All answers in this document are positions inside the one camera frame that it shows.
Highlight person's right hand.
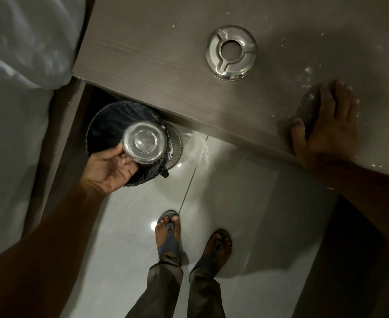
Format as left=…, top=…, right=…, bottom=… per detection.
left=290, top=81, right=361, bottom=171

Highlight person's left hand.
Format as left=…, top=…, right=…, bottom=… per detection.
left=81, top=143, right=139, bottom=196

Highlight steel ashtray bowl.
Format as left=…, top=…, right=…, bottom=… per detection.
left=121, top=121, right=168, bottom=167

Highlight person's left forearm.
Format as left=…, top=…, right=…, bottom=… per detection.
left=0, top=180, right=108, bottom=318

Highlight person's right forearm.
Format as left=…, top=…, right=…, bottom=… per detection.
left=305, top=158, right=389, bottom=250

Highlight black bin liner bag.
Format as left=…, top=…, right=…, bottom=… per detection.
left=86, top=101, right=170, bottom=187

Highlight ribbed metal waste bin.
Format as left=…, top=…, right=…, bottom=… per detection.
left=86, top=101, right=184, bottom=187

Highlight person's left grey sandal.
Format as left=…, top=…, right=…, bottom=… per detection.
left=155, top=210, right=182, bottom=262

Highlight person's grey sandal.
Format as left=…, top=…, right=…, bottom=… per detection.
left=155, top=210, right=182, bottom=262
left=194, top=229, right=233, bottom=276

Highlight white bed sheet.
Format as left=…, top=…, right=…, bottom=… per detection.
left=0, top=0, right=87, bottom=267

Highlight steel ashtray lid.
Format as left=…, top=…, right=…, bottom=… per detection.
left=205, top=25, right=258, bottom=81

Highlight person's right grey sandal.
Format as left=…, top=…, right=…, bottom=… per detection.
left=194, top=229, right=233, bottom=276

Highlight grey trousers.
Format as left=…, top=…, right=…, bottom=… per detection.
left=126, top=254, right=227, bottom=318

